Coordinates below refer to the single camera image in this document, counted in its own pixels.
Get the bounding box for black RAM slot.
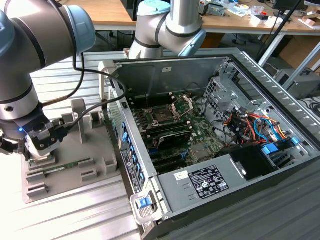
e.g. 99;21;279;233
132;99;175;110
144;124;193;138
142;120;191;133
129;94;173;104

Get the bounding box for CPU socket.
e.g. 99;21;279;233
149;106;181;126

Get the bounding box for black expansion slot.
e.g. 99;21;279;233
152;158;188;175
149;149;187;162

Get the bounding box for green RAM stick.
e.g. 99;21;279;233
42;161;81;174

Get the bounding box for grey plastic parts rack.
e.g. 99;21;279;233
21;98;120;205

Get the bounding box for open grey PC case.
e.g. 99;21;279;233
98;47;320;240

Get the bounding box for blue case latch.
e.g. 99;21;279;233
138;197;153;209

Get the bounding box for black graphics card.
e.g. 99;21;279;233
149;129;193;151

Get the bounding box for black computer tower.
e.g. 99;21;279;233
121;0;138;21

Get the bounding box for grey power supply unit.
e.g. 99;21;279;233
156;152;248;214

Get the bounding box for silver chipset heatsink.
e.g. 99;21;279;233
189;143;209;160

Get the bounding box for green motherboard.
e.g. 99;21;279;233
126;90;227;176

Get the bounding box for silver metal drive cage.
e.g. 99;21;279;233
202;74;241;118

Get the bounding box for silver optical drive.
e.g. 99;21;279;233
206;1;227;18

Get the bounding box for white papers pile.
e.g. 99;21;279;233
226;3;251;18

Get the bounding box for blue disk carrier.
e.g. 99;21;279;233
261;142;280;156

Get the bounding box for black tripod pole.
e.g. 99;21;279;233
256;0;304;60

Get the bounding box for grey computer box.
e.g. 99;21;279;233
274;67;320;100

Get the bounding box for black monitor stand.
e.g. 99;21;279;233
272;0;301;18

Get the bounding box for wooden desk white legs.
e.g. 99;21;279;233
199;0;320;83

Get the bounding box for brown cardboard box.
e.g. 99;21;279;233
281;34;320;70

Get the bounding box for small cardboard piece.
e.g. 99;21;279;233
300;16;318;29

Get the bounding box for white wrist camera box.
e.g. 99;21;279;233
24;121;62;161

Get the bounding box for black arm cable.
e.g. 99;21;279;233
39;52;86;107

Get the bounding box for thick black camera cable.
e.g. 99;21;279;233
51;67;126;141

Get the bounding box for metal socket cover frame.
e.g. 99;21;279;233
170;95;195;120

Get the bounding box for orange yellow wire bundle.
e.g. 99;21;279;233
223;112;294;146

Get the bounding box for blue data wire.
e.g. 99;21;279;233
252;116;278;145

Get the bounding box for black tangled cables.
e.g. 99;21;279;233
306;96;320;117

